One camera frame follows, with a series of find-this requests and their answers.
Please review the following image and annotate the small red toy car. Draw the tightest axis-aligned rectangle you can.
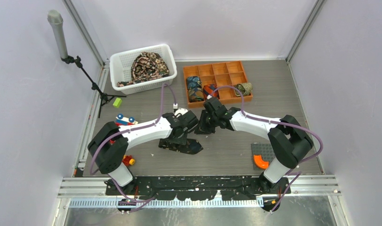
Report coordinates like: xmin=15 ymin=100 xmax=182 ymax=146
xmin=122 ymin=155 xmax=135 ymax=166

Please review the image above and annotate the orange curved toy piece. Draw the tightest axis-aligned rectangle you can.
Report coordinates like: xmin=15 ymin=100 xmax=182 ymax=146
xmin=253 ymin=154 xmax=269 ymax=170

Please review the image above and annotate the black gold floral tie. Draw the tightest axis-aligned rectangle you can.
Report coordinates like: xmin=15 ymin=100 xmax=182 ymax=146
xmin=158 ymin=130 xmax=204 ymax=155

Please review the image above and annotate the pile of floral ties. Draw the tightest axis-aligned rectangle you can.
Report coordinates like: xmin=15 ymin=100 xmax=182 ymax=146
xmin=117 ymin=52 xmax=170 ymax=87

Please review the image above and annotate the grey studded baseplate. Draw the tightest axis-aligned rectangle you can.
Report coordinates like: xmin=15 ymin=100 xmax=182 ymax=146
xmin=251 ymin=143 xmax=275 ymax=170

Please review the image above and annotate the teal navy rolled tie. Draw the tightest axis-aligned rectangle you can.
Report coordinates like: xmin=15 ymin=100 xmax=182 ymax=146
xmin=186 ymin=76 xmax=202 ymax=89

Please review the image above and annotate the red white toy block truck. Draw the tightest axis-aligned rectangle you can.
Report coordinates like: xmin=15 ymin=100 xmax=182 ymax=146
xmin=115 ymin=113 xmax=138 ymax=126

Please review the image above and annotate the black microphone tripod stand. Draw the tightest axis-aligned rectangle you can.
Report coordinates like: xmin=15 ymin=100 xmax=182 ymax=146
xmin=61 ymin=56 xmax=127 ymax=118

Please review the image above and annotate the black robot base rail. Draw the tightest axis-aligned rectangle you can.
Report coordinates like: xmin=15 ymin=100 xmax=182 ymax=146
xmin=105 ymin=175 xmax=290 ymax=201

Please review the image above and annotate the green patterned rolled tie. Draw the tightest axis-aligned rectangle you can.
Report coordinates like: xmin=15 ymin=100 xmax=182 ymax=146
xmin=234 ymin=82 xmax=253 ymax=97

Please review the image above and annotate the green toy block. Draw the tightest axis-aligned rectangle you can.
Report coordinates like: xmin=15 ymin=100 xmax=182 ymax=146
xmin=113 ymin=97 xmax=122 ymax=108

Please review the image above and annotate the orange navy striped rolled tie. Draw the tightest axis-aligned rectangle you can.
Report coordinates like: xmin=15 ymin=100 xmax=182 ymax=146
xmin=203 ymin=84 xmax=219 ymax=100

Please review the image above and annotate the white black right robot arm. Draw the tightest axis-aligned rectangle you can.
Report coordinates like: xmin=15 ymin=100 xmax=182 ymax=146
xmin=198 ymin=97 xmax=314 ymax=193

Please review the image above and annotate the navy floral rolled tie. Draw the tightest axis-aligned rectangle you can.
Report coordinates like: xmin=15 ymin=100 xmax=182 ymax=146
xmin=187 ymin=87 xmax=204 ymax=103

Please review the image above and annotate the orange wooden divided tray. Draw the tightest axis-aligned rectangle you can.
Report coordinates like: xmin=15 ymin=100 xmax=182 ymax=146
xmin=183 ymin=61 xmax=253 ymax=108

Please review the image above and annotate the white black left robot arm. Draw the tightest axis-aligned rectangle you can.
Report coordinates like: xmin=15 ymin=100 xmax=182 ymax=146
xmin=87 ymin=111 xmax=198 ymax=195

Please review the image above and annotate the white plastic basket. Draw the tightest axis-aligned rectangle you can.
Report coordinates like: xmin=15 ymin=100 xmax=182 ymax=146
xmin=109 ymin=44 xmax=178 ymax=95

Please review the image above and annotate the grey microphone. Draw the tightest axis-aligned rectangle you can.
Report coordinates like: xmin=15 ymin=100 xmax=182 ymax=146
xmin=47 ymin=9 xmax=68 ymax=60

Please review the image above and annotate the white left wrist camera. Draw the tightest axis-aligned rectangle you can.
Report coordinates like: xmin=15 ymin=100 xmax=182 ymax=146
xmin=173 ymin=104 xmax=188 ymax=117

